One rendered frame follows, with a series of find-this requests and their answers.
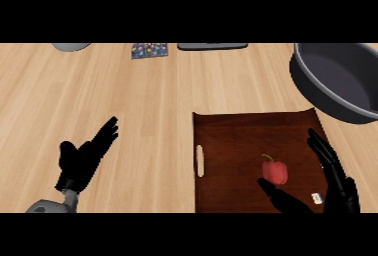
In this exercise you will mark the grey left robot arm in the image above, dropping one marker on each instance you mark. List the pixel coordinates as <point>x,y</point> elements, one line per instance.
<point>56,204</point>

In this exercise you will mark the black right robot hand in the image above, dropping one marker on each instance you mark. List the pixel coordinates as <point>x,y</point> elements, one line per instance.
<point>339,190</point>

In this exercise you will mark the dark grey pot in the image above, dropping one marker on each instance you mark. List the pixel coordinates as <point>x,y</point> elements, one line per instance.
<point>339,83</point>

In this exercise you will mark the colourful patterned packet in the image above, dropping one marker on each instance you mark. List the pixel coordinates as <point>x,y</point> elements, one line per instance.
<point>149,50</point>

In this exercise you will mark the red bell pepper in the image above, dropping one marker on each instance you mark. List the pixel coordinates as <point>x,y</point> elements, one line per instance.
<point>274,172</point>

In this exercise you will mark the grey rounded object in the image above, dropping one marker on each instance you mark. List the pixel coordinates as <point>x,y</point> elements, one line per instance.
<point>69,46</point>

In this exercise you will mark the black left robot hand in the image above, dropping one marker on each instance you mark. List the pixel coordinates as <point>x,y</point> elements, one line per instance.
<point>81,160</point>

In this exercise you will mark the dark brown wooden tray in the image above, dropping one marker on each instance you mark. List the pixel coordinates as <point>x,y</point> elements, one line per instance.
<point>236,160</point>

